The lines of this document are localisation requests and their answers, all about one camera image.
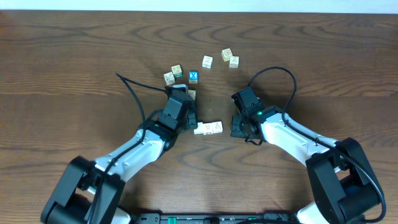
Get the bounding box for yellow edged white block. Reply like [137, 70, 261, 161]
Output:
[203, 123, 213, 135]

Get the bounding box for red edged grape block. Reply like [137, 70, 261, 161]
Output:
[212, 121, 223, 134]

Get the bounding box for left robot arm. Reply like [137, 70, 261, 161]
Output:
[40, 98, 197, 224]

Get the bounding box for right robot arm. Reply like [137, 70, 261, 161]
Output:
[231, 103, 386, 223]

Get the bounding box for white block red drawing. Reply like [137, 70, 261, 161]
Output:
[164, 72, 175, 85]

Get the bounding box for blue X letter block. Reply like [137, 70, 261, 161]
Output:
[188, 71, 198, 84]

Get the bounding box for green edged picture block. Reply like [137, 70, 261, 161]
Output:
[171, 65, 183, 78]

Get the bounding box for yellow picture block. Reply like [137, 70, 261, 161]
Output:
[221, 48, 233, 62]

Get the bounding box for right black cable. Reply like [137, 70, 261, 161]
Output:
[247, 66, 387, 223]

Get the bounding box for black cable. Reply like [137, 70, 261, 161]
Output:
[247, 66, 387, 223]
[86, 73, 170, 224]

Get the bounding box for left black cable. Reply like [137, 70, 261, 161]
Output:
[86, 73, 170, 224]

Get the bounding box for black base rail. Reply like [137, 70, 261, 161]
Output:
[130, 212, 300, 224]

